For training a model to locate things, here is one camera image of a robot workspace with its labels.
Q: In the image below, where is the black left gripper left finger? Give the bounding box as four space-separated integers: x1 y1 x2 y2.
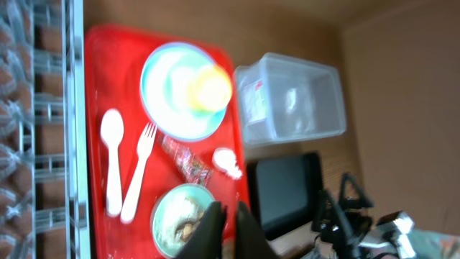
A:
175 201 227 259

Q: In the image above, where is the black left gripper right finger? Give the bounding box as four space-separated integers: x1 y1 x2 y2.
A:
235 201 279 259

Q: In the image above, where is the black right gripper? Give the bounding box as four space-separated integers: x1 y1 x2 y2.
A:
311 173 374 259

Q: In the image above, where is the green bowl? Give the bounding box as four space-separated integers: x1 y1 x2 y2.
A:
151 183 215 258

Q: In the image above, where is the white plastic spoon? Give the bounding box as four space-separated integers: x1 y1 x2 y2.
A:
100 109 124 217

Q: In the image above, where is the yellow plastic cup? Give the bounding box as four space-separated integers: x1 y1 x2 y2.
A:
188 65 233 113

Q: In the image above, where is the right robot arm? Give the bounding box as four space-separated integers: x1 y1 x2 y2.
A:
311 173 459 258

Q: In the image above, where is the black waste tray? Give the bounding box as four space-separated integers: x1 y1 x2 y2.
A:
247 153 323 241

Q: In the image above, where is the grey dishwasher rack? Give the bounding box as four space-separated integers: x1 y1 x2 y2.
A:
1 0 92 258

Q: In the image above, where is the red snack wrapper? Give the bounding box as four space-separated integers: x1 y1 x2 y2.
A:
162 136 213 186

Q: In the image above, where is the crumpled white tissue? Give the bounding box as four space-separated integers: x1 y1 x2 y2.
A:
212 147 243 180

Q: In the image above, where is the clear plastic bin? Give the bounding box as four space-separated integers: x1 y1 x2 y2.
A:
234 53 347 147

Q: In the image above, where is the red plastic tray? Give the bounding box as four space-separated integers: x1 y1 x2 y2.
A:
85 24 249 258

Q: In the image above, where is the light blue plate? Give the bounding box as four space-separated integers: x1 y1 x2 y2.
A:
139 42 226 142

